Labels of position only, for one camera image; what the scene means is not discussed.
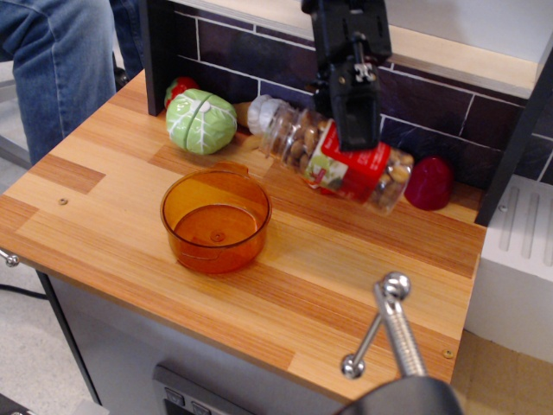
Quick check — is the white toy garlic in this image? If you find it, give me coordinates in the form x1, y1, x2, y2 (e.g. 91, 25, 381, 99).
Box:
247, 94, 287, 136

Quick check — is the orange transparent plastic pot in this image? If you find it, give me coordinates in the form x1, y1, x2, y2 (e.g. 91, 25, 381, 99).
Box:
161, 162, 272, 274

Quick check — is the green toy cabbage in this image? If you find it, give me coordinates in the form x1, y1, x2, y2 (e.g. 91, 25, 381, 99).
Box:
166, 89, 238, 156

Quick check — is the grey control panel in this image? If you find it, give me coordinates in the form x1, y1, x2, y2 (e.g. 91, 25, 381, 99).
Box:
152, 365, 250, 415

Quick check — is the clear almond jar red label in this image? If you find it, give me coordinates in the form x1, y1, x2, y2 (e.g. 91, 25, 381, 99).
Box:
260, 103, 414, 214

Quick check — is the metal clamp screw handle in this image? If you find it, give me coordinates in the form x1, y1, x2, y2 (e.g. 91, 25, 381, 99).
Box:
340, 271, 464, 415

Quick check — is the small metal knob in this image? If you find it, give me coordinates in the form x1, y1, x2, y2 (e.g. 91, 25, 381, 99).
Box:
0, 251, 20, 268

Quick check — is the person leg in jeans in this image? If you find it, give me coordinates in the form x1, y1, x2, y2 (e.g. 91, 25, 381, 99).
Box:
1, 0, 143, 163

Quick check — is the red toy strawberry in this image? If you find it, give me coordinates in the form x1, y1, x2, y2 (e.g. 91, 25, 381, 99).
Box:
164, 76, 200, 109

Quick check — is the black shelf post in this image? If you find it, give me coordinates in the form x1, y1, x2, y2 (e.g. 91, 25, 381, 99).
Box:
138, 0, 175, 116
475, 38, 552, 227

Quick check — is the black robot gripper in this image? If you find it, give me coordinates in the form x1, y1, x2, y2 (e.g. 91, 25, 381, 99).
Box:
301, 1, 392, 151

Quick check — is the dark red toy egg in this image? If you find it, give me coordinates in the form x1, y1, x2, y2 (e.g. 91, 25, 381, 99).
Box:
404, 156, 454, 211

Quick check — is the black shelf post left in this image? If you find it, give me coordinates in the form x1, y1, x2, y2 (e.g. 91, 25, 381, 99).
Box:
138, 0, 175, 116

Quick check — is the black shelf post right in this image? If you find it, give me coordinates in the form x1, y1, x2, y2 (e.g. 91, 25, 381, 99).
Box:
475, 38, 552, 227

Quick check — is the white ridged appliance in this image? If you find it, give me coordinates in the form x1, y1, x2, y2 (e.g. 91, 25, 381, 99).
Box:
465, 176, 552, 362

